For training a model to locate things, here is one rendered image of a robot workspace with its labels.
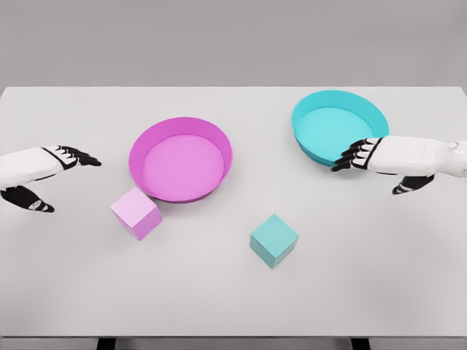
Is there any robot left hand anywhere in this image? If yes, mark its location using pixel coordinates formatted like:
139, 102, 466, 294
0, 145, 103, 214

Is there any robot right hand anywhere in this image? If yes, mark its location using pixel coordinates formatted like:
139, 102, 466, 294
331, 135, 448, 195

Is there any cyan round plate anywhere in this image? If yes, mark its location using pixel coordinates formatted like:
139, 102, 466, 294
290, 90, 390, 170

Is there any pink cube block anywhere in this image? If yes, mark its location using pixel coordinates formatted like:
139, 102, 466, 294
109, 187, 163, 242

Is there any pink round plate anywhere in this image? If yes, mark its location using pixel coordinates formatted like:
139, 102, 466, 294
128, 116, 234, 204

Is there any cyan cube block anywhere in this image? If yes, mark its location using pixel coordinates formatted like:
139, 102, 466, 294
250, 213, 300, 270

